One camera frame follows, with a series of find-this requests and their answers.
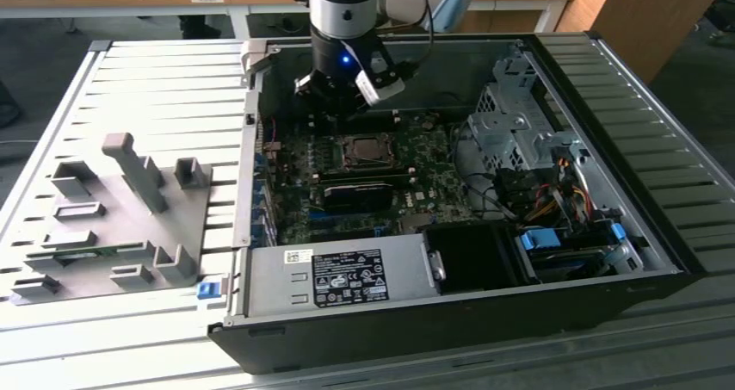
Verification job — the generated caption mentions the yellow red wire bundle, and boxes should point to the yellow red wire bundle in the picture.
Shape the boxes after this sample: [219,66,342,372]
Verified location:
[533,183,593,223]

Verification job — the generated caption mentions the blue disk carrier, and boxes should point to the blue disk carrier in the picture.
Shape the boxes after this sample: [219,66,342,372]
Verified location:
[515,228,562,251]

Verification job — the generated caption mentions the green RAM stick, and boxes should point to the green RAM stick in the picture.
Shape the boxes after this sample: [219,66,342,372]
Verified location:
[54,246,121,262]

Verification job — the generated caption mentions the wooden cabinet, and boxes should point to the wooden cabinet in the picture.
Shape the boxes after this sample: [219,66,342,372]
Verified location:
[554,0,724,85]

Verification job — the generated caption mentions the black chair base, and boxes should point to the black chair base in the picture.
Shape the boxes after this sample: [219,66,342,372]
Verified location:
[178,14,223,40]

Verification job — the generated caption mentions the grey case release handle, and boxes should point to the grey case release handle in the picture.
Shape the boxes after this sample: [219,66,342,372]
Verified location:
[239,39,273,88]

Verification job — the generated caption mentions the green motherboard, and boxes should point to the green motherboard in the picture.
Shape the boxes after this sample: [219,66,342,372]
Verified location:
[261,109,478,247]

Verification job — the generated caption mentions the dark chair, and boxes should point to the dark chair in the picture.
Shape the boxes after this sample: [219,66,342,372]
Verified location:
[704,0,735,46]

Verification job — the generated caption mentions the black graphics card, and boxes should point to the black graphics card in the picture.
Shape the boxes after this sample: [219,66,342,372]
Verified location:
[319,182,398,214]

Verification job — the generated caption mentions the black open PC case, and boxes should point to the black open PC case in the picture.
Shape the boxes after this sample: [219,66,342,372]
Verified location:
[206,31,708,376]

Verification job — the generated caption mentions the grey power supply with label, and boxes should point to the grey power supply with label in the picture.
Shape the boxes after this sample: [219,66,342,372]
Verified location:
[245,234,445,318]

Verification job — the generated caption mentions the silver square CPU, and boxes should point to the silver square CPU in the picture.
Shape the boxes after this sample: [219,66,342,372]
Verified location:
[351,138,387,158]

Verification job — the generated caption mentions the CPU socket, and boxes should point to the CPU socket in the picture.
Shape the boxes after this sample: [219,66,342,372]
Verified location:
[335,132,402,170]

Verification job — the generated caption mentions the dark floor object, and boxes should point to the dark floor object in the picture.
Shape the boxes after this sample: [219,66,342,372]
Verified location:
[0,79,25,128]

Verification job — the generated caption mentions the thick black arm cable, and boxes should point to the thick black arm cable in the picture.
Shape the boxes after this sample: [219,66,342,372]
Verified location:
[401,0,439,71]

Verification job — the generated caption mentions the black cable brown plug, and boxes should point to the black cable brown plug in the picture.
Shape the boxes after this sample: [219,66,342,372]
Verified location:
[377,22,430,34]

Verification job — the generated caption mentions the black wire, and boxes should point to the black wire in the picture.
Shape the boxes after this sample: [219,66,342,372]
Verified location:
[459,172,518,219]

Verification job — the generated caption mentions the metal socket cover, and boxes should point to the metal socket cover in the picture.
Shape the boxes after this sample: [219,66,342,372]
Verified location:
[338,133,401,167]

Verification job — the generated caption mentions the silver metal drive cage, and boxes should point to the silver metal drive cage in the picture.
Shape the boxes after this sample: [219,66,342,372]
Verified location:
[465,45,593,171]

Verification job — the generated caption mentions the grey plastic parts rack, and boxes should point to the grey plastic parts rack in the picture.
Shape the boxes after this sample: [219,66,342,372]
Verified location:
[10,132,215,307]

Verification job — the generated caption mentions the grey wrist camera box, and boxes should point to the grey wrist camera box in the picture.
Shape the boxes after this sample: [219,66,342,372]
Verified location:
[353,49,409,107]

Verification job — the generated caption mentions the black RAM slot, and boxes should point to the black RAM slot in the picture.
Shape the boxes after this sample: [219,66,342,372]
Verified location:
[318,170,407,187]

